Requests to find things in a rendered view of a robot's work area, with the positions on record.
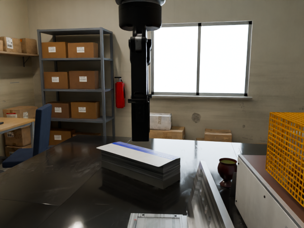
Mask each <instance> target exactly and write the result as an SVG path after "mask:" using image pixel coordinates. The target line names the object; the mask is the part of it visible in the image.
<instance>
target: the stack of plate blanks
mask: <svg viewBox="0 0 304 228"><path fill-rule="evenodd" d="M121 143H123V142H121ZM125 144H126V143H125ZM129 145H131V144H129ZM134 146H135V145H134ZM136 147H139V146H136ZM141 148H142V147H141ZM145 149H147V148H145ZM148 150H151V149H148ZM152 151H154V150H152ZM157 152H158V151H157ZM160 153H163V152H160ZM164 154H167V153H164ZM167 155H170V154H167ZM171 156H174V155H171ZM176 157H178V156H176ZM101 166H102V167H104V168H106V169H109V170H112V171H115V172H117V173H120V174H123V175H125V176H128V177H131V178H134V179H136V180H139V181H142V182H144V183H147V184H150V185H152V186H155V187H158V188H160V189H165V188H167V187H168V186H170V185H172V184H173V183H175V182H177V181H178V180H180V179H181V170H180V168H181V157H179V158H178V159H176V160H174V161H171V162H169V163H167V164H165V165H163V166H160V167H157V166H153V165H150V164H146V163H144V162H140V161H136V160H134V159H130V158H127V157H123V156H120V155H117V154H114V153H111V152H107V151H104V150H101Z"/></svg>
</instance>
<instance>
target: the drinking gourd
mask: <svg viewBox="0 0 304 228"><path fill-rule="evenodd" d="M217 169H218V173H219V175H220V177H221V178H222V179H223V180H222V181H220V183H219V184H220V185H221V186H222V187H225V188H231V184H232V182H231V180H232V178H233V173H234V172H237V161H236V160H235V159H232V158H220V159H219V163H218V167H217Z"/></svg>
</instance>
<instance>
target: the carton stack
mask: <svg viewBox="0 0 304 228"><path fill-rule="evenodd" d="M37 108H38V107H36V106H17V107H13V108H9V109H3V117H4V118H25V119H35V114H36V109H37ZM50 129H52V121H51V126H50ZM4 135H5V145H6V147H5V153H6V156H7V157H9V156H10V155H11V154H13V153H14V152H15V151H16V150H18V149H19V148H32V146H31V134H30V125H28V126H25V127H22V128H18V129H15V130H12V131H9V132H6V133H4Z"/></svg>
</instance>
